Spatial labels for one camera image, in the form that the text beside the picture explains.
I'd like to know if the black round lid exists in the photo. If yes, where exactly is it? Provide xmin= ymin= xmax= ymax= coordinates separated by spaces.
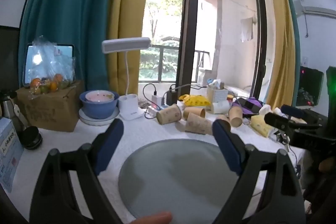
xmin=21 ymin=126 xmax=43 ymax=150

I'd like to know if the white air conditioner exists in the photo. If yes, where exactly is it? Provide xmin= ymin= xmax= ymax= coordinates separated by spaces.
xmin=296 ymin=6 xmax=336 ymax=18

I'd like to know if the steel thermos bottle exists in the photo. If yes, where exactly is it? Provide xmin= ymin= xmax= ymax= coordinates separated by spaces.
xmin=0 ymin=90 xmax=25 ymax=133

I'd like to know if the black cable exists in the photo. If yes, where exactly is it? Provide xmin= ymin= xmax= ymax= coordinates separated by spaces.
xmin=142 ymin=83 xmax=158 ymax=109

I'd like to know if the black computer case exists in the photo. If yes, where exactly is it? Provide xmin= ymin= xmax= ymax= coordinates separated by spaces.
xmin=296 ymin=66 xmax=325 ymax=107

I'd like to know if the person's left hand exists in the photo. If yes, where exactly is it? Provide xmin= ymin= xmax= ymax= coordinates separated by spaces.
xmin=130 ymin=212 xmax=173 ymax=224

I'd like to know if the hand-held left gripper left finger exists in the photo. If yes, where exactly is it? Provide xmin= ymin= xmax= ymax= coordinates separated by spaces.
xmin=32 ymin=118 xmax=125 ymax=224

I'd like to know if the white plate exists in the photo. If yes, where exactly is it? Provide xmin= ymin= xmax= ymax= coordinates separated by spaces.
xmin=78 ymin=107 xmax=120 ymax=126

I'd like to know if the white hanging cloth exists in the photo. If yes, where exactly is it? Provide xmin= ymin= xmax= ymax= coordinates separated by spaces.
xmin=240 ymin=17 xmax=254 ymax=42

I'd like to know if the blue bowl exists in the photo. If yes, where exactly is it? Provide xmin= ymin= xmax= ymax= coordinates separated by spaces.
xmin=79 ymin=90 xmax=120 ymax=120

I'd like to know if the person's right hand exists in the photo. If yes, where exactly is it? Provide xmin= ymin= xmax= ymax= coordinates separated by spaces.
xmin=318 ymin=157 xmax=336 ymax=173

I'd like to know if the cardboard box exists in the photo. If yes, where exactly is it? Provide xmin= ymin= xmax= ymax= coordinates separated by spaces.
xmin=15 ymin=79 xmax=86 ymax=133

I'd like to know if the plastic bag of fruit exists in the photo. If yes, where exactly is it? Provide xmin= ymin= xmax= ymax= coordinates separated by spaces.
xmin=27 ymin=35 xmax=77 ymax=95

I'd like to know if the yellow curtain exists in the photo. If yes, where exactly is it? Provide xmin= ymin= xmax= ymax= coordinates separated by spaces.
xmin=107 ymin=0 xmax=157 ymax=97
xmin=257 ymin=0 xmax=297 ymax=111

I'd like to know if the purple cloth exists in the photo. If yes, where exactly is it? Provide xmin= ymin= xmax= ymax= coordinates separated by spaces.
xmin=233 ymin=96 xmax=266 ymax=117

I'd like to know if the teal curtain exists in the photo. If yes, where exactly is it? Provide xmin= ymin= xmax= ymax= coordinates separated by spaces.
xmin=18 ymin=0 xmax=124 ymax=98

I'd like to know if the brown paper cup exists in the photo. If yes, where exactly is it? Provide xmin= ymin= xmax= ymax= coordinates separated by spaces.
xmin=215 ymin=114 xmax=232 ymax=132
xmin=183 ymin=106 xmax=206 ymax=121
xmin=228 ymin=106 xmax=243 ymax=127
xmin=184 ymin=113 xmax=213 ymax=135
xmin=156 ymin=104 xmax=182 ymax=125

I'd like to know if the yellow patterned bag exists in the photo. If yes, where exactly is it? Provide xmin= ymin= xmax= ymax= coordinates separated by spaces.
xmin=178 ymin=94 xmax=212 ymax=109

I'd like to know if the yellow tissue pack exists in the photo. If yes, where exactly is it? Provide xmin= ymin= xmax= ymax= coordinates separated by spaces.
xmin=250 ymin=113 xmax=275 ymax=138

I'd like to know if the dark window frame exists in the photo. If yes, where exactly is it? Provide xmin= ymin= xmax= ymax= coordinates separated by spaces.
xmin=175 ymin=0 xmax=199 ymax=90

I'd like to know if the beige desk organizer box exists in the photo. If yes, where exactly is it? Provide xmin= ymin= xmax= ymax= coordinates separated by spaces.
xmin=206 ymin=79 xmax=229 ymax=104

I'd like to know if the pink bowl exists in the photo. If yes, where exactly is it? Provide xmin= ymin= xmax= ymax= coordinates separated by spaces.
xmin=84 ymin=91 xmax=116 ymax=104

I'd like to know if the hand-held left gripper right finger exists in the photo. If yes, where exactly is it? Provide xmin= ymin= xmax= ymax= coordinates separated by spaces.
xmin=212 ymin=119 xmax=306 ymax=224

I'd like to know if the white table cloth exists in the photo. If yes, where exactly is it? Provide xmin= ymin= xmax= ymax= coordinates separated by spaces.
xmin=18 ymin=106 xmax=305 ymax=224

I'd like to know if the black power adapter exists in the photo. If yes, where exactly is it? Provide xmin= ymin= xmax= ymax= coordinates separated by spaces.
xmin=165 ymin=85 xmax=179 ymax=106

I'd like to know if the grey round plate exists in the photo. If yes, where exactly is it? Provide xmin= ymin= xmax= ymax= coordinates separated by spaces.
xmin=118 ymin=138 xmax=245 ymax=220

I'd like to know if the light blue carton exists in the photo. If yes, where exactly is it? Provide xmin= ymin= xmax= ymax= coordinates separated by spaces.
xmin=0 ymin=117 xmax=24 ymax=193

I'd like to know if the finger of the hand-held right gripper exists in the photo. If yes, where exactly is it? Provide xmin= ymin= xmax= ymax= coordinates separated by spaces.
xmin=280 ymin=105 xmax=308 ymax=119
xmin=264 ymin=112 xmax=323 ymax=133

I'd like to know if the white charger plug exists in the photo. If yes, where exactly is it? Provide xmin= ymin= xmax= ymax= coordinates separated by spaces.
xmin=151 ymin=94 xmax=165 ymax=107

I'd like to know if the white power strip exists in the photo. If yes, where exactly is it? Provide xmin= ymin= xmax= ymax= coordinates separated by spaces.
xmin=145 ymin=104 xmax=169 ymax=119

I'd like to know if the tablet screen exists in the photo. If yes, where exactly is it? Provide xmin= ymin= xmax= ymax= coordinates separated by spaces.
xmin=23 ymin=43 xmax=75 ymax=87

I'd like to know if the white desk lamp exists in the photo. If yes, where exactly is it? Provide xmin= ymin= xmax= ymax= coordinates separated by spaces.
xmin=101 ymin=37 xmax=151 ymax=121

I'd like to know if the white paper cup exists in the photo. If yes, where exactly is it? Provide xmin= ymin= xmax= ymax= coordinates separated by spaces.
xmin=212 ymin=100 xmax=231 ymax=114

